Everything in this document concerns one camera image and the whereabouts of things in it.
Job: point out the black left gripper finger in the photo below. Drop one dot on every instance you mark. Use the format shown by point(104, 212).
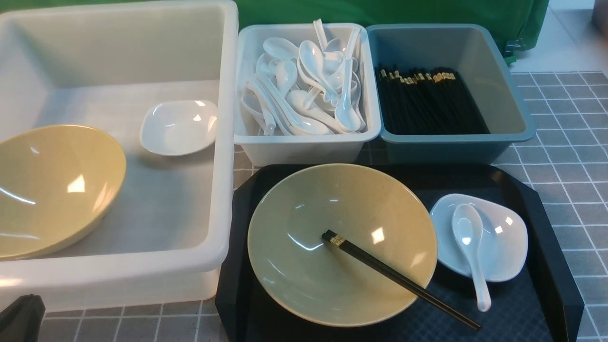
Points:
point(21, 321)

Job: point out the green-yellow noodle bowl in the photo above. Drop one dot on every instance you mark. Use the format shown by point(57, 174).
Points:
point(317, 281)

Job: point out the black chopsticks pair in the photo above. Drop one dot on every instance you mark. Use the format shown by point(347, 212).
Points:
point(373, 262)

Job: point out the white ceramic soup spoon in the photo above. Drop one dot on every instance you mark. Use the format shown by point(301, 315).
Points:
point(467, 229)

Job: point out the white square side dish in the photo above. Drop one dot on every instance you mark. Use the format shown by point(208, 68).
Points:
point(504, 243)

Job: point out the yellow noodle bowl in tub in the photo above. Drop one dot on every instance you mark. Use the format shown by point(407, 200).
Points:
point(57, 183)

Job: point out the large white plastic tub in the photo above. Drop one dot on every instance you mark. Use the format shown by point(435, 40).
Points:
point(107, 66)

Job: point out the white square dish in tub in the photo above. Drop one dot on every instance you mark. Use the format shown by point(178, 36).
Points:
point(179, 127)

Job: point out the white spoon bin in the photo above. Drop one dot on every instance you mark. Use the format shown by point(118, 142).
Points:
point(309, 149)

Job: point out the pile of white spoons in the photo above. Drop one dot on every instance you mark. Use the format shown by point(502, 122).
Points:
point(300, 80)

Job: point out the bundle of black chopsticks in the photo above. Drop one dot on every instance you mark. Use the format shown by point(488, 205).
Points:
point(427, 102)

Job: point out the blue chopstick bin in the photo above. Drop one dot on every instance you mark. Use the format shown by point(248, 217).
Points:
point(471, 51)

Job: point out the black serving tray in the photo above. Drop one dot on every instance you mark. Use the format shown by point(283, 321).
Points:
point(541, 304)

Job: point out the green cloth backdrop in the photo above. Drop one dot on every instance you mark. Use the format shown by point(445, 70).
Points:
point(515, 25)

